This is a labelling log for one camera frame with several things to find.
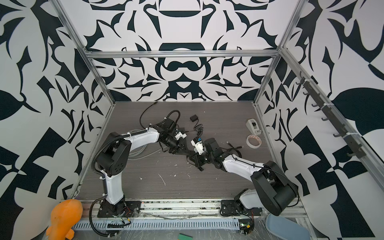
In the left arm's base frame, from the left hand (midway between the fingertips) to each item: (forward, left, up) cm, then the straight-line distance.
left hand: (190, 151), depth 85 cm
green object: (-37, +4, -6) cm, 38 cm away
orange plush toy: (-29, +55, +1) cm, 62 cm away
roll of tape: (+10, -41, -9) cm, 43 cm away
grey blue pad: (-36, -43, -8) cm, 56 cm away
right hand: (-3, 0, -2) cm, 4 cm away
